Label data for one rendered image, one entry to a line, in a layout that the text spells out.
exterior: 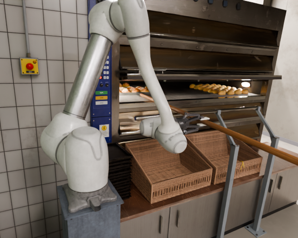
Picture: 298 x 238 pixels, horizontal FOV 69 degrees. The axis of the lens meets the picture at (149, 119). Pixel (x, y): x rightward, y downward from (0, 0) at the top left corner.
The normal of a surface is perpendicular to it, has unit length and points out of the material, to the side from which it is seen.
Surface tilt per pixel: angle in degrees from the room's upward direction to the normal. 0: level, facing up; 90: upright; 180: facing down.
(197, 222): 90
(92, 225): 90
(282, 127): 90
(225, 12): 90
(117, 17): 106
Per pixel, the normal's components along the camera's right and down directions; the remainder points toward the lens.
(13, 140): 0.46, 0.26
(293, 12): -0.88, 0.09
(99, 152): 0.77, -0.05
